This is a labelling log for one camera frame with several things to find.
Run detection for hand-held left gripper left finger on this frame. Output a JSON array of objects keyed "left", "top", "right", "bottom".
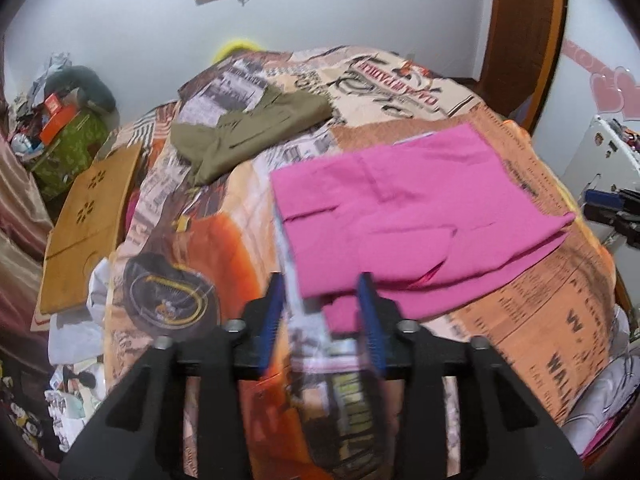
[{"left": 59, "top": 272, "right": 286, "bottom": 480}]

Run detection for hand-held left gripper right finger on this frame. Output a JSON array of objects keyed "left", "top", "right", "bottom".
[{"left": 360, "top": 272, "right": 586, "bottom": 480}]

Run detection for pink pants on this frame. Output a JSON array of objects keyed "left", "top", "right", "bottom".
[{"left": 270, "top": 122, "right": 577, "bottom": 336}]

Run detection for olive green pants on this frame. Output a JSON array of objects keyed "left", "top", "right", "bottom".
[{"left": 170, "top": 87, "right": 335, "bottom": 186}]

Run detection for white cabinet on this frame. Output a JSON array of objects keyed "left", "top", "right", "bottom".
[{"left": 557, "top": 115, "right": 640, "bottom": 223}]

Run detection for newspaper printed blanket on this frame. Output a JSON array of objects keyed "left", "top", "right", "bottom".
[{"left": 107, "top": 46, "right": 618, "bottom": 480}]

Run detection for white crumpled bedsheet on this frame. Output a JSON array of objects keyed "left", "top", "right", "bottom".
[{"left": 564, "top": 305, "right": 637, "bottom": 457}]

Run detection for white plastic sheet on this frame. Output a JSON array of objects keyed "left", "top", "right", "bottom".
[{"left": 47, "top": 257, "right": 124, "bottom": 367}]

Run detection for wooden lap board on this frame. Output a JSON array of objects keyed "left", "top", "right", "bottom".
[{"left": 31, "top": 142, "right": 145, "bottom": 332}]

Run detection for green patterned box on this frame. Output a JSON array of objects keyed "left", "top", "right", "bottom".
[{"left": 27, "top": 110, "right": 113, "bottom": 201}]

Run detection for cartoon printed dark cloth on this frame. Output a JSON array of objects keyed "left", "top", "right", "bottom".
[{"left": 0, "top": 350, "right": 107, "bottom": 467}]

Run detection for striped brown curtain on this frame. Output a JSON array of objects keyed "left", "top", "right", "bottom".
[{"left": 0, "top": 130, "right": 57, "bottom": 321}]

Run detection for long orange box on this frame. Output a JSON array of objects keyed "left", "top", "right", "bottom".
[{"left": 39, "top": 106, "right": 82, "bottom": 144}]

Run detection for white crumpled plastic bag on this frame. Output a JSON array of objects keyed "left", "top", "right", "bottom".
[{"left": 32, "top": 52, "right": 76, "bottom": 93}]

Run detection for pink heart wall sticker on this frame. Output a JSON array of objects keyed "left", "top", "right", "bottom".
[{"left": 562, "top": 37, "right": 640, "bottom": 122}]

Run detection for brown wooden door frame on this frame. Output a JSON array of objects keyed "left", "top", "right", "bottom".
[{"left": 477, "top": 0, "right": 569, "bottom": 117}]

